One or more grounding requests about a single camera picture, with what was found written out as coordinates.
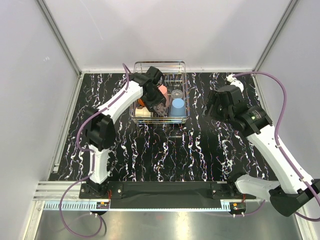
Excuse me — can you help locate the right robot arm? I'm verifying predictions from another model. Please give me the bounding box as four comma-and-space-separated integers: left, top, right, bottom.
202, 84, 320, 217

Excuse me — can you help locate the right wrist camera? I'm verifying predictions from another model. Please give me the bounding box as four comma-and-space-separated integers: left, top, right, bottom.
226, 74, 244, 92

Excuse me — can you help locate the orange cup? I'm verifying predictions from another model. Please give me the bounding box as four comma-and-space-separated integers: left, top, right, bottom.
138, 98, 145, 107

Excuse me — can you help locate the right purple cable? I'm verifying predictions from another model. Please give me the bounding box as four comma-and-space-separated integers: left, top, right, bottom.
232, 71, 320, 222

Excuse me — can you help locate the small clear plastic cup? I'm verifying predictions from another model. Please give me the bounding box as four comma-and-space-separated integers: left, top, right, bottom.
153, 103, 168, 117

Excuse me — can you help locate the clear faceted glass tumbler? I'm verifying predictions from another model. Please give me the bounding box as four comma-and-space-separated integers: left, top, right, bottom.
170, 89, 184, 99

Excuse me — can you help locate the black base bar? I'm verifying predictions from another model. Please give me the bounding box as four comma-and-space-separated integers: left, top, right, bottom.
79, 181, 245, 211

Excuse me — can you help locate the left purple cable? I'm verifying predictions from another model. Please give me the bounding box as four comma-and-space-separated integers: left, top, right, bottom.
75, 63, 132, 152

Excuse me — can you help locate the wire dish rack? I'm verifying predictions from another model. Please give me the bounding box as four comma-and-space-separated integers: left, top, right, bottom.
129, 60, 190, 124

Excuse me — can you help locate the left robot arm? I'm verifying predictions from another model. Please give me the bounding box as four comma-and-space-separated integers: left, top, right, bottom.
76, 65, 167, 199

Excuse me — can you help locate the metal cup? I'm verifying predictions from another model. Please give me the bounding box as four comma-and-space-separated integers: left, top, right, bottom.
134, 106, 153, 118

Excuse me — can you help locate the blue plastic cup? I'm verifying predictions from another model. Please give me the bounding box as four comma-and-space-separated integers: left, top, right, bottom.
169, 98, 186, 117

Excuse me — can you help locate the pink plastic cup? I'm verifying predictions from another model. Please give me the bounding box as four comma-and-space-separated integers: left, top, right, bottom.
158, 85, 170, 107

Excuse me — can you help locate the floor purple cable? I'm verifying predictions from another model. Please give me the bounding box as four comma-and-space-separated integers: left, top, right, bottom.
59, 174, 105, 237

